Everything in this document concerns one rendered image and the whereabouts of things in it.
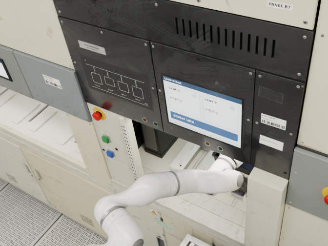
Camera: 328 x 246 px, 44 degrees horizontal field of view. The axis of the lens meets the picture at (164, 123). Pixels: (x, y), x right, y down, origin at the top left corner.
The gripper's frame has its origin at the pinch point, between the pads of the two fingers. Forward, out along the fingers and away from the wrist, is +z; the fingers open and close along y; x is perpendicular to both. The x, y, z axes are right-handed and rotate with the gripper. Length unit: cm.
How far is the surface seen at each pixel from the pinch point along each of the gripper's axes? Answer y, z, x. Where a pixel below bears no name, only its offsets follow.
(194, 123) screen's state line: -5.0, -29.2, 31.4
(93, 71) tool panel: -48, -32, 40
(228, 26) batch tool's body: 8, -28, 72
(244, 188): 4.8, -8.7, -22.1
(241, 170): 3.5, -9.5, -9.3
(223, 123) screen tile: 6.1, -28.6, 36.1
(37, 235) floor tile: -132, -56, -120
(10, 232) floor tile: -151, -65, -120
